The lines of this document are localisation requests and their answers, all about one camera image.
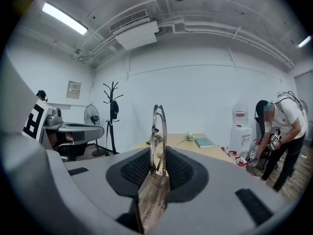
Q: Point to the black cap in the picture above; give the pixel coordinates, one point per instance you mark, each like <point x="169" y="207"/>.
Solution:
<point x="114" y="109"/>

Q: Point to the white artificial flower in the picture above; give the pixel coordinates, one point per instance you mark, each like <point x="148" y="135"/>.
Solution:
<point x="189" y="137"/>

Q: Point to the black coat rack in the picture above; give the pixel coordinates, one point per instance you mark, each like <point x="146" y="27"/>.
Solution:
<point x="112" y="136"/>

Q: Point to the white water dispenser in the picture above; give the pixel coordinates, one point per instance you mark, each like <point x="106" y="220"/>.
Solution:
<point x="240" y="136"/>

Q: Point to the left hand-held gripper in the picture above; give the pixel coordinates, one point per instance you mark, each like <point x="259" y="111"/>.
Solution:
<point x="34" y="116"/>

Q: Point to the teal book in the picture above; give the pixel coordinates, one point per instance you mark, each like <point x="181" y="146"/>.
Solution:
<point x="204" y="142"/>

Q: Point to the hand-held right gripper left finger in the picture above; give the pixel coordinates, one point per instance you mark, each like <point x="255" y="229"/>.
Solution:
<point x="97" y="180"/>

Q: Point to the black standing fan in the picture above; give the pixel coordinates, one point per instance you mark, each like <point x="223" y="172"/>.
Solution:
<point x="92" y="115"/>

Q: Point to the clear bottle with red cap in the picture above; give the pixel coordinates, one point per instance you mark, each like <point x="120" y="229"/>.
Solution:
<point x="224" y="148"/>
<point x="241" y="163"/>
<point x="232" y="154"/>

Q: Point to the short ceiling light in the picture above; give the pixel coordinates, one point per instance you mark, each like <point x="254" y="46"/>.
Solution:
<point x="304" y="41"/>

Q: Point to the grey baseball cap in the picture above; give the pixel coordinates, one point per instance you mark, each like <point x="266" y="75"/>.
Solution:
<point x="153" y="139"/>

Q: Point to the white ceiling air conditioner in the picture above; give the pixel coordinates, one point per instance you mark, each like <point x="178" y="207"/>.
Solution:
<point x="135" y="33"/>

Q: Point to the white ceiling pipe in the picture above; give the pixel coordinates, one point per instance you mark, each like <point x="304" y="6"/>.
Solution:
<point x="232" y="34"/>

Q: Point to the grey electrical wall panel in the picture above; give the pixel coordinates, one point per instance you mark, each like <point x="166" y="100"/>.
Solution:
<point x="73" y="89"/>

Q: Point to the black eyeglasses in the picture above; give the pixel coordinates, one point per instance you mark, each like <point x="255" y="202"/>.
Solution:
<point x="154" y="129"/>

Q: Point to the long ceiling light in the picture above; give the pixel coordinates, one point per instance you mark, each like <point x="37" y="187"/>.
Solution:
<point x="64" y="18"/>

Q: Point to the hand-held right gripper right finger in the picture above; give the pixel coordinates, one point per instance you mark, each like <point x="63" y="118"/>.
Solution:
<point x="220" y="192"/>

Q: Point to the grey door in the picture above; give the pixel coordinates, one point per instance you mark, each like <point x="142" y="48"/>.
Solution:
<point x="304" y="94"/>

